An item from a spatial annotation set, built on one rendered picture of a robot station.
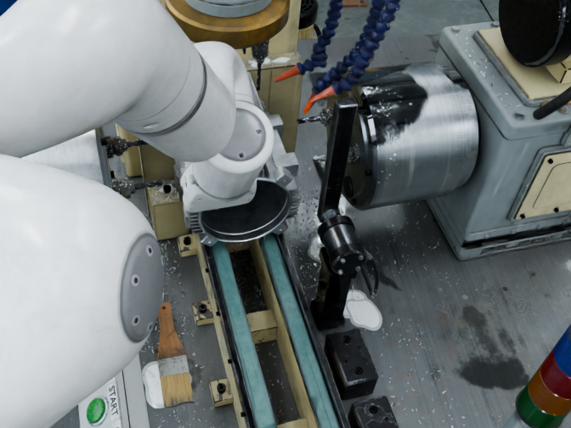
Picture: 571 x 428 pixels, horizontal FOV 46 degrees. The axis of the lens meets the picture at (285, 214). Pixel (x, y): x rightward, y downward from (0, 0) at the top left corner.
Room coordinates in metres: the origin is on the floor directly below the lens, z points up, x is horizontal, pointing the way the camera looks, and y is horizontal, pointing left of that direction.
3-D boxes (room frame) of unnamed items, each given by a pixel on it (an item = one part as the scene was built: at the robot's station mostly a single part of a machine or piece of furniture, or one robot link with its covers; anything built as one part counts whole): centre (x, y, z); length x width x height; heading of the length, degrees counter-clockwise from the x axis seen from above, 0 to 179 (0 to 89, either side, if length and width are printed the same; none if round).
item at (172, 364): (0.58, 0.18, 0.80); 0.21 x 0.05 x 0.01; 18
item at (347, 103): (0.76, -0.07, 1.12); 0.04 x 0.03 x 0.26; 20
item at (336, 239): (0.87, -0.07, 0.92); 0.45 x 0.13 x 0.24; 20
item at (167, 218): (0.86, 0.23, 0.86); 0.07 x 0.06 x 0.12; 110
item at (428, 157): (0.94, -0.21, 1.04); 0.41 x 0.25 x 0.25; 110
